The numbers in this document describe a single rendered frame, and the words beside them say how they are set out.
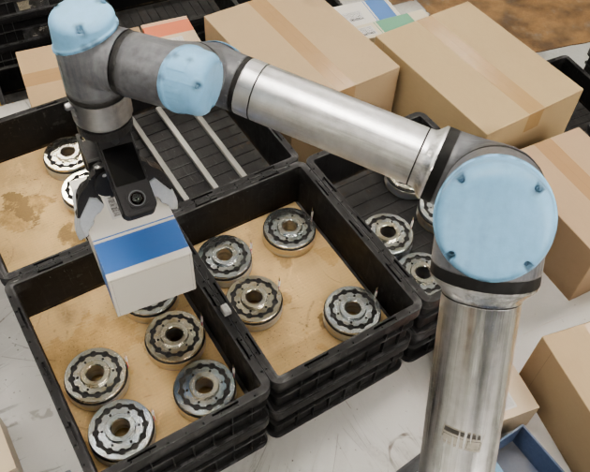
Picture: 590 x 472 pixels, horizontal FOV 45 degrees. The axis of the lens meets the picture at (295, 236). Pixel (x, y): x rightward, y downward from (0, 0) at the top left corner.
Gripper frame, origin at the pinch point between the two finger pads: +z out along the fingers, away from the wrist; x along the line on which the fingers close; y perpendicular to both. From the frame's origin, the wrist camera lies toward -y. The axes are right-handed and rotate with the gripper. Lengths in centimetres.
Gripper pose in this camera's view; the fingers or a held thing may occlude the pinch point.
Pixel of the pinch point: (130, 227)
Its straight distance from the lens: 106.9
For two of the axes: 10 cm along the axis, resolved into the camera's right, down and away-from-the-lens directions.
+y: -4.4, -7.1, 5.5
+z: -0.4, 6.2, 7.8
